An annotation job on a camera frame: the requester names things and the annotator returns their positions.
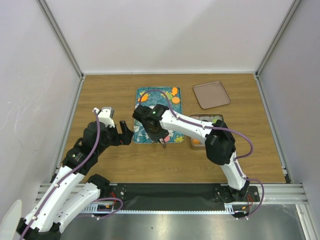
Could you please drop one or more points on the orange fish cookie right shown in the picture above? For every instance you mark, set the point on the orange fish cookie right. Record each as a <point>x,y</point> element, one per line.
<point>174,91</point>

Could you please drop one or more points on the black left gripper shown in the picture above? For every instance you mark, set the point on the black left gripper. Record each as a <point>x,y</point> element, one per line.
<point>124,138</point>

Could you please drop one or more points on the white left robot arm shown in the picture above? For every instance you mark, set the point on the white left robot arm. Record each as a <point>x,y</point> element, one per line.
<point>54,211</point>

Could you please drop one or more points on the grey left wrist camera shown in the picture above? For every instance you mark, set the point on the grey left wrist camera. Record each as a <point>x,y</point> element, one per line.
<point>108,112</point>

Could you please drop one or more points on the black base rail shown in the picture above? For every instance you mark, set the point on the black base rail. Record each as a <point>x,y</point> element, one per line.
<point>180,197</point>

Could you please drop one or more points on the orange fish cookie left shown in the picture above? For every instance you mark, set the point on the orange fish cookie left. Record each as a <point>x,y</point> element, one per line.
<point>143,98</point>

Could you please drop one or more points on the tan swirl cookie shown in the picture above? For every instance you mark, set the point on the tan swirl cookie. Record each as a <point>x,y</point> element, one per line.
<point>196,141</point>

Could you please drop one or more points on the teal floral tray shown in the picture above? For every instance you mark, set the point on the teal floral tray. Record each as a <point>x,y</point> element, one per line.
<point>154,97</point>

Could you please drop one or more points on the orange fish cookie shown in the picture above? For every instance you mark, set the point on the orange fish cookie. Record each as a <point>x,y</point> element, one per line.
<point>174,91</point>
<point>143,98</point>

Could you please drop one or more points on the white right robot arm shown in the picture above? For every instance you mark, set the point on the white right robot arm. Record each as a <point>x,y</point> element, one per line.
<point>218,139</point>

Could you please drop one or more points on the brown tin lid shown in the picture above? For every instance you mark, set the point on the brown tin lid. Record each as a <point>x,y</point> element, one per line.
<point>211,95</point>

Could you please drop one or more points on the tan dotted cookie top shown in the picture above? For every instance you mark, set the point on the tan dotted cookie top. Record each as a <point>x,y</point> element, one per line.
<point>175,100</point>

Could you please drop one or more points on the brown cookie tin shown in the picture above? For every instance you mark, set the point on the brown cookie tin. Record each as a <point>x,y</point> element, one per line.
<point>204,118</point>

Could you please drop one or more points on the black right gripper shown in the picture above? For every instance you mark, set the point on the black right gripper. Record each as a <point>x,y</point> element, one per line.
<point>163,134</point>

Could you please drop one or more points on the green sandwich cookie top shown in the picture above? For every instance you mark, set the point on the green sandwich cookie top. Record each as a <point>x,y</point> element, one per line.
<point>169,96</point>

